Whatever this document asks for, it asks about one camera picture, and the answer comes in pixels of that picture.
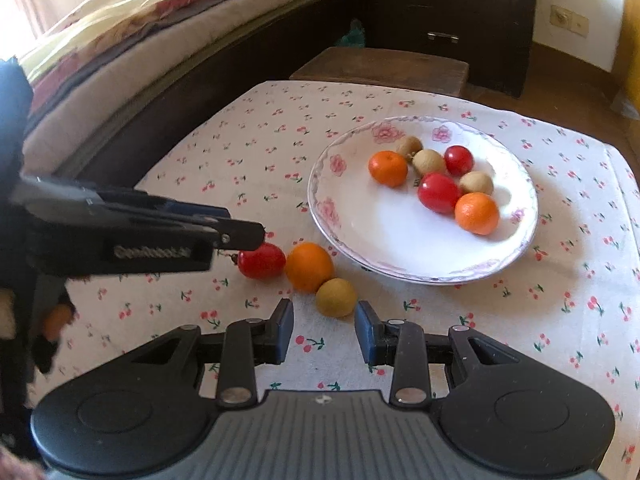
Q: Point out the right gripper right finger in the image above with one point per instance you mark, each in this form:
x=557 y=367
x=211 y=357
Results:
x=401 y=345

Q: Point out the tan longan fruit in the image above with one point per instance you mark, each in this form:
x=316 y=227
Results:
x=476 y=182
x=408 y=146
x=428 y=161
x=336 y=298

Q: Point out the floral red yellow quilt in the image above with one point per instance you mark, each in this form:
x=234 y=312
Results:
x=94 y=27

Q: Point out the white floral ceramic plate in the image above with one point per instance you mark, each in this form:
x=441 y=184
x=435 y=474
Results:
x=394 y=231

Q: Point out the wall power outlet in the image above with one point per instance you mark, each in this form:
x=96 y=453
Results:
x=569 y=20

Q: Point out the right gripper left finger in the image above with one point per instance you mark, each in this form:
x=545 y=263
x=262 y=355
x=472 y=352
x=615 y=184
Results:
x=247 y=344

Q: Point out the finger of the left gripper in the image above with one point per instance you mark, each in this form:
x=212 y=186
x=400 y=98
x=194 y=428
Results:
x=200 y=229
x=140 y=199

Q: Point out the wooden wardrobe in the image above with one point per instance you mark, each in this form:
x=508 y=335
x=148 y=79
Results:
x=626 y=67

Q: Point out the red cherry tomato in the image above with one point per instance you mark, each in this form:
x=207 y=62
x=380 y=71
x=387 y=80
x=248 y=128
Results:
x=438 y=193
x=459 y=160
x=264 y=263

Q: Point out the dark wooden nightstand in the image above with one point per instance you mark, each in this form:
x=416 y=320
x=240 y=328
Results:
x=493 y=36

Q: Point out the dark wooden stool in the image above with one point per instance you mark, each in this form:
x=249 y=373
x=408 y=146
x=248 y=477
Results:
x=387 y=68

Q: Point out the orange mandarin with stem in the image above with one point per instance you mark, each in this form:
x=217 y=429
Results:
x=477 y=213

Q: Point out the bed with beige mattress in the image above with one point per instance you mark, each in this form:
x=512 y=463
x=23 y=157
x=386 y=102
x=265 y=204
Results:
x=113 y=119

